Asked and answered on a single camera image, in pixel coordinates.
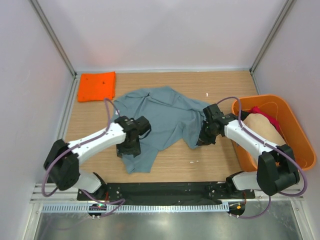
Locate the blue grey t shirt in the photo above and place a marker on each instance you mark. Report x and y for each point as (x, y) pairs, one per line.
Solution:
(172, 116)

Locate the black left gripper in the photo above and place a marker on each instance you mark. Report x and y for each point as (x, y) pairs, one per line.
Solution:
(135, 150)

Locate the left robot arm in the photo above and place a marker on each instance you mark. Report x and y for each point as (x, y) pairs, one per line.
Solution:
(62, 165)

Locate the orange plastic basket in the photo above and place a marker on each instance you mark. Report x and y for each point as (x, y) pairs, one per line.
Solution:
(289, 126)

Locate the right aluminium corner post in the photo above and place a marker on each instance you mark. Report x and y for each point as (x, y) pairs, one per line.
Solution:
(279, 20)

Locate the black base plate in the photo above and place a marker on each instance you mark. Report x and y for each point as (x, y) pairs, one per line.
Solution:
(174, 193)

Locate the beige t shirt in basket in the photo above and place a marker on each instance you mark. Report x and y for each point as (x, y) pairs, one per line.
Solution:
(261, 125)

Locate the white slotted cable duct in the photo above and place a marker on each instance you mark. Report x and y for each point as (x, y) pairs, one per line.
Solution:
(94, 208)

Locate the aluminium corner post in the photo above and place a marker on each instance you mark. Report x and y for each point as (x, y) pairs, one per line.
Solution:
(52, 35)
(279, 20)

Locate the left aluminium corner post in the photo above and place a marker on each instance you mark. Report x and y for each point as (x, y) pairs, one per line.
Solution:
(52, 35)

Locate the red t shirt in basket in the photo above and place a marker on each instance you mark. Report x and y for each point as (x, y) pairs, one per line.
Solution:
(272, 120)

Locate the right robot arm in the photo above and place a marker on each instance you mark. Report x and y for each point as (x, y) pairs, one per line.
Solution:
(277, 169)

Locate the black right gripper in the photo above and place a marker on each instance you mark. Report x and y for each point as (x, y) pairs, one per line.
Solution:
(203, 139)

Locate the folded orange t shirt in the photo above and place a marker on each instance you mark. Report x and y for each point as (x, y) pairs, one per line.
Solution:
(96, 87)

